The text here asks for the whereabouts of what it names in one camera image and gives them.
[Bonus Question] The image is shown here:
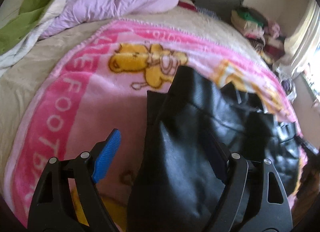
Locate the cream window curtain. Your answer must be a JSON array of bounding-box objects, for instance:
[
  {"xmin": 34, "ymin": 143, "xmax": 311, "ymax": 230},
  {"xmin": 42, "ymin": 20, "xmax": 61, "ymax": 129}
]
[{"xmin": 274, "ymin": 0, "xmax": 319, "ymax": 78}]

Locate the black leather jacket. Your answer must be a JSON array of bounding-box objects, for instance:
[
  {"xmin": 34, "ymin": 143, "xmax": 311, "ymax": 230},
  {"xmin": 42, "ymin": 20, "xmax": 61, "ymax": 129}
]
[{"xmin": 127, "ymin": 66, "xmax": 300, "ymax": 231}]

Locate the lilac quilted duvet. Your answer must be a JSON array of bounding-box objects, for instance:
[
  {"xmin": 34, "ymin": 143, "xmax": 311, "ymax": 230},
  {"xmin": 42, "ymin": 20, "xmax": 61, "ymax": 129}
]
[{"xmin": 40, "ymin": 0, "xmax": 179, "ymax": 39}]

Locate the floral basket of clothes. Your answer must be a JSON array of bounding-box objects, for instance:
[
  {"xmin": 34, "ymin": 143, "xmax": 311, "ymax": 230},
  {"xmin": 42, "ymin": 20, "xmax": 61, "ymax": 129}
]
[{"xmin": 278, "ymin": 73, "xmax": 297, "ymax": 103}]

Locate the person's right hand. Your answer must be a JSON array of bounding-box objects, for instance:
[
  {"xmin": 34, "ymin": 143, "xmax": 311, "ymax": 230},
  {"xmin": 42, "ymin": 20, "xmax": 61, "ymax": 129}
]
[{"xmin": 291, "ymin": 159, "xmax": 319, "ymax": 226}]

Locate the pink cartoon fleece blanket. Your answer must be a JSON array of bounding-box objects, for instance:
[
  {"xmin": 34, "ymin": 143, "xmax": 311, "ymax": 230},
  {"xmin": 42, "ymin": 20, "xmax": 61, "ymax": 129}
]
[{"xmin": 2, "ymin": 19, "xmax": 297, "ymax": 225}]

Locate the pile of folded clothes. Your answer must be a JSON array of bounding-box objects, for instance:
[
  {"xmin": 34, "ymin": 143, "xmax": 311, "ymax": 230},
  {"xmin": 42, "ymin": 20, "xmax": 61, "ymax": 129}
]
[{"xmin": 231, "ymin": 6, "xmax": 286, "ymax": 66}]

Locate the cream bed cover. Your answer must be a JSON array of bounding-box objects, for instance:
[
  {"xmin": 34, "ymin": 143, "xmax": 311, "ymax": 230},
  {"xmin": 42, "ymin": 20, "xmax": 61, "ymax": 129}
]
[{"xmin": 1, "ymin": 7, "xmax": 266, "ymax": 177}]

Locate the green and white blanket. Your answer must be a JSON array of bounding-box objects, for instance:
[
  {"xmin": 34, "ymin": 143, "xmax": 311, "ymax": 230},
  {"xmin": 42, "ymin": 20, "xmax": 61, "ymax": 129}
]
[{"xmin": 1, "ymin": 0, "xmax": 66, "ymax": 74}]

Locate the red and white pillow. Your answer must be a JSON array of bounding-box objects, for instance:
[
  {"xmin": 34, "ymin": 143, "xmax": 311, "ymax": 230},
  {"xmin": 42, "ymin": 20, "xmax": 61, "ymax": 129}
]
[{"xmin": 177, "ymin": 0, "xmax": 197, "ymax": 12}]

